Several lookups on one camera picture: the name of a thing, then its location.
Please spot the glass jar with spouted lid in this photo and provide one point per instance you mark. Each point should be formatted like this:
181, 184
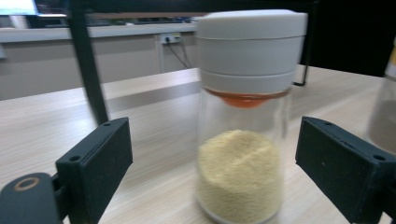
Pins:
384, 124

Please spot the white wall socket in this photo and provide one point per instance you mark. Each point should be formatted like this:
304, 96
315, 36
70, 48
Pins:
170, 38

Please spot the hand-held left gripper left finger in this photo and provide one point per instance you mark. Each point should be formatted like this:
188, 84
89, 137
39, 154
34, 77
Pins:
96, 168

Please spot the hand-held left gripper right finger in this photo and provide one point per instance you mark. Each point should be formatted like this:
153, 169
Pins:
342, 168

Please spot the computer monitor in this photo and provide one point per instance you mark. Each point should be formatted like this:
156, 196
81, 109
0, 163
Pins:
15, 6

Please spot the white office desk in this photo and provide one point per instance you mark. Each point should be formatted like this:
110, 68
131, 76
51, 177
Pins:
46, 33

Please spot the glass jar of yellow granules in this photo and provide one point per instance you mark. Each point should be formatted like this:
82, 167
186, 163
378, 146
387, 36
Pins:
243, 174

